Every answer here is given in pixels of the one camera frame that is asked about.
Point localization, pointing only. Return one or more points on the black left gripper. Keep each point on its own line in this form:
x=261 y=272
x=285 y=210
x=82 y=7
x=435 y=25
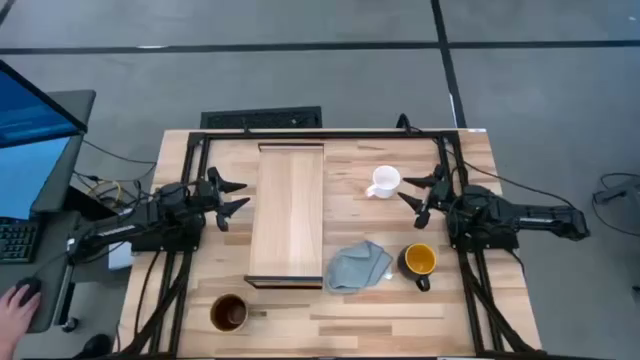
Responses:
x=209 y=197

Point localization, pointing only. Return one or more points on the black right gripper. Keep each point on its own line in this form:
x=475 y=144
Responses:
x=441 y=192

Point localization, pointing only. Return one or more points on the white mug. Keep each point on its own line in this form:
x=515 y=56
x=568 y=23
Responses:
x=386 y=180

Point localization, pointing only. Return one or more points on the black mug with yellow inside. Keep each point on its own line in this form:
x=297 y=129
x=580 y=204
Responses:
x=419 y=260

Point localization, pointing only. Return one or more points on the olive brown mug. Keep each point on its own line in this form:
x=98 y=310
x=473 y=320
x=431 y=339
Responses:
x=229 y=312

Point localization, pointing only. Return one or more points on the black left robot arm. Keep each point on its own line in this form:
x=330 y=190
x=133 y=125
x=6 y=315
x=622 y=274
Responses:
x=150 y=220

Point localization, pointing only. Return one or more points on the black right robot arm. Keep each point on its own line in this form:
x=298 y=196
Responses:
x=500 y=215

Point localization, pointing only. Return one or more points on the wooden shelf with metal ends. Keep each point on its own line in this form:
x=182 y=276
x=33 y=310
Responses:
x=287 y=215

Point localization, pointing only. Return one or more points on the black floor vent grille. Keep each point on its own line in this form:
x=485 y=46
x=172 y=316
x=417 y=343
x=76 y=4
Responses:
x=260 y=119

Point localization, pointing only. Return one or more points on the grey cloth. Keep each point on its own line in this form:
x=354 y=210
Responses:
x=355 y=267

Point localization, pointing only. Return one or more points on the white box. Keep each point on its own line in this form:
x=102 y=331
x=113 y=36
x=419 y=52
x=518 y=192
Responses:
x=120 y=257

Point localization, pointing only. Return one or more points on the grey side desk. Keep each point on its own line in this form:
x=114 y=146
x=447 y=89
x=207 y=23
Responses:
x=55 y=280

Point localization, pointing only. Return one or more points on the person's black shoe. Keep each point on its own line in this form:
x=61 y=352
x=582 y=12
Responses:
x=95 y=346

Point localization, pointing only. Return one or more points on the black desk caster wheel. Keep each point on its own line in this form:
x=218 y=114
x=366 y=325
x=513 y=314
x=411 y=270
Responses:
x=70 y=325

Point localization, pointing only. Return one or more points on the grey framed computer monitor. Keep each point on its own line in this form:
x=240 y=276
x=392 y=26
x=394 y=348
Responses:
x=20 y=175

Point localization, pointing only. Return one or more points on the black keyboard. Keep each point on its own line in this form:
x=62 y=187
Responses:
x=17 y=240

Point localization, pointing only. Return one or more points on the black computer mouse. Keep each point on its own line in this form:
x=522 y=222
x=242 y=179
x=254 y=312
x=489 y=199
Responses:
x=31 y=286

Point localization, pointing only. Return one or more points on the black framed computer monitor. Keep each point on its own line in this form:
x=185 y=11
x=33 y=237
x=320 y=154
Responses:
x=30 y=110

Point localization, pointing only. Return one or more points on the person's hand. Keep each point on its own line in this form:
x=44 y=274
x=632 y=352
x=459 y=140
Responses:
x=15 y=320

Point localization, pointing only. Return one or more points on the black aluminium table frame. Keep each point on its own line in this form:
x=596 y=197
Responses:
x=320 y=135

